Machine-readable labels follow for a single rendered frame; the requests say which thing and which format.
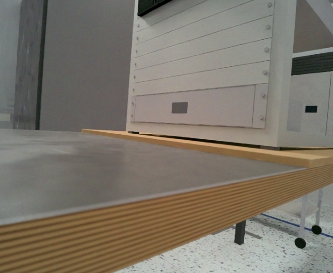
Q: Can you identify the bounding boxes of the tan wooden board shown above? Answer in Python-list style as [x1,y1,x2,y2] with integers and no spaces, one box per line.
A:
[81,129,333,168]

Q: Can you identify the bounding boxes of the white rack cabinet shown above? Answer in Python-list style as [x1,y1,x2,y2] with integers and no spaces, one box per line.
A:
[126,0,333,151]

